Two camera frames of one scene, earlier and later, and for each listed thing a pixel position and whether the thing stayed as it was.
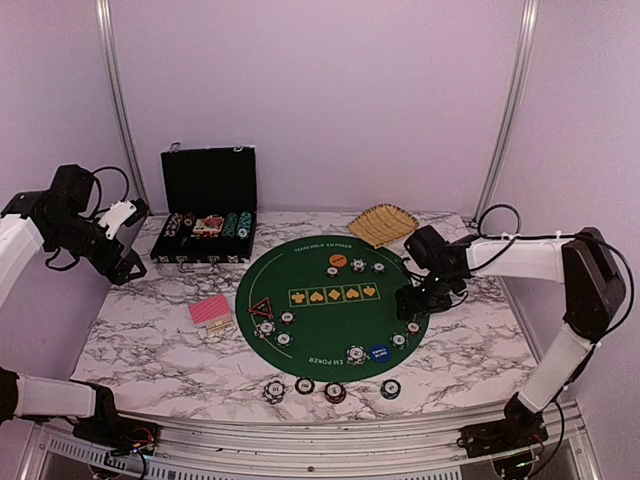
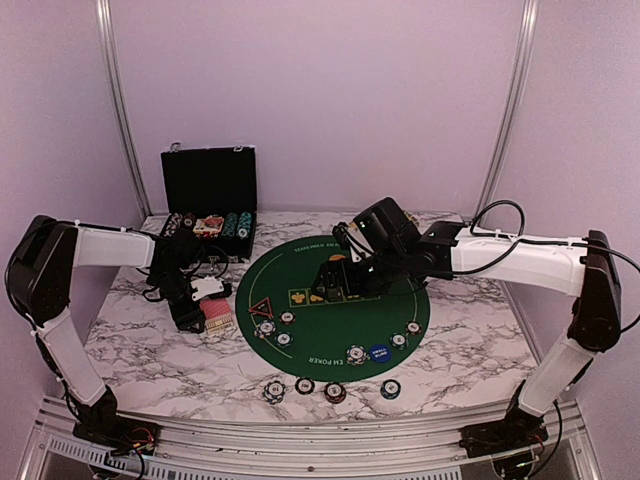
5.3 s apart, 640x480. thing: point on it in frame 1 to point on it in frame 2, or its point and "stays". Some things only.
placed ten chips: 356,355 stays
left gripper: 117,275 to 185,317
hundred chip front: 304,386 stays
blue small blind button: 380,353 stays
